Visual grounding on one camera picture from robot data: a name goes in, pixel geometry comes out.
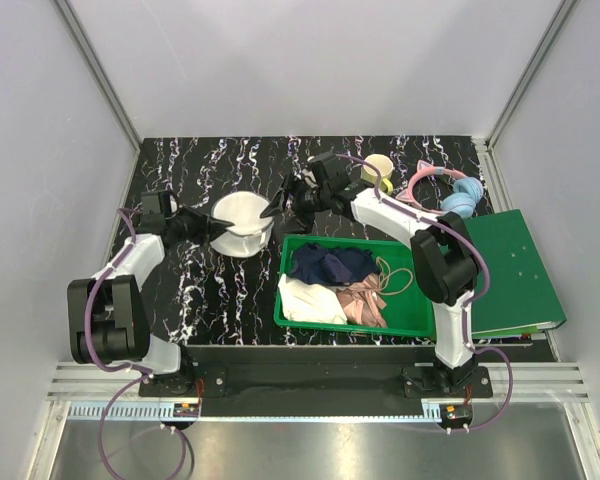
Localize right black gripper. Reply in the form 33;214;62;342
260;173;330;236

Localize white mesh laundry bag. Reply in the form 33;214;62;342
210;191;274;258

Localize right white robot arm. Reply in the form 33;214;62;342
260;152;487;397

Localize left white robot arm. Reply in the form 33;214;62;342
67;190;234;396

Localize navy blue garment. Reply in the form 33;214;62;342
288;243;380;287

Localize cream white garment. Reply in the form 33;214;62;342
278;274;347;325

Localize yellow mug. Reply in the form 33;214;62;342
360;154;394;195

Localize green plastic bin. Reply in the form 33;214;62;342
274;235;434;337

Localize pink satin garment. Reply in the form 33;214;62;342
335;257;415;328

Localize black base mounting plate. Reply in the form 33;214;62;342
139;346;493;421

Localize pink cat ear headphones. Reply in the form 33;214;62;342
395;160;485;219

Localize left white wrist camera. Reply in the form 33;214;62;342
169;192;180;214

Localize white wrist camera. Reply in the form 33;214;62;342
302;169;316;184
169;192;180;214

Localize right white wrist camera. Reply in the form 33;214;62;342
302;169;316;184

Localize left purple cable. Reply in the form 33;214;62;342
82;207;195;479

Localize purple cable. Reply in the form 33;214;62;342
339;153;513;433
82;207;195;479

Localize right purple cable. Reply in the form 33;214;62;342
339;153;513;433

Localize green ring binder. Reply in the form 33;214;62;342
465;210;567;339

